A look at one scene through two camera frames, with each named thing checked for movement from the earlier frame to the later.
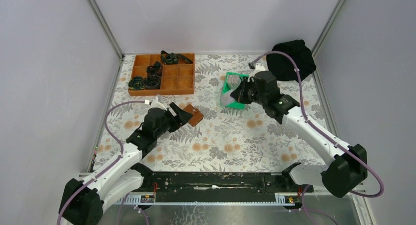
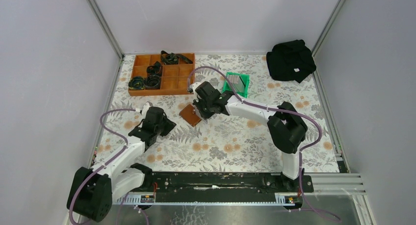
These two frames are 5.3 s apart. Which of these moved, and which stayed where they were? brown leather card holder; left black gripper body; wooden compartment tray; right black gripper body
Moved: right black gripper body
Stayed: brown leather card holder; left black gripper body; wooden compartment tray
